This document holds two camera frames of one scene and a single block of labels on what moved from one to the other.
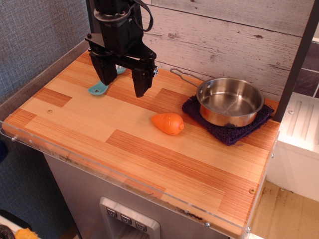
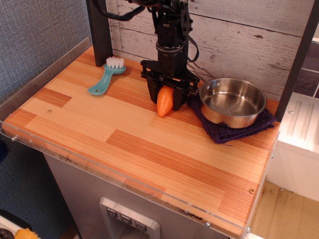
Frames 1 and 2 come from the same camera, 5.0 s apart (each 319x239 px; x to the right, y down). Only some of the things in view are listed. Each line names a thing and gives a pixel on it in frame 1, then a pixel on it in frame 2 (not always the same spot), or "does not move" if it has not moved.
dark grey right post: [301, 55] does not move
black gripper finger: [106, 69] to [154, 85]
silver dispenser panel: [121, 221] does not move
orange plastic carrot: [171, 123] to [164, 101]
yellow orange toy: [26, 234] does not move
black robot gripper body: [122, 42] to [170, 68]
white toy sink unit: [293, 162] does not move
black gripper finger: [142, 79] to [180, 96]
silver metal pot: [225, 102] does not move
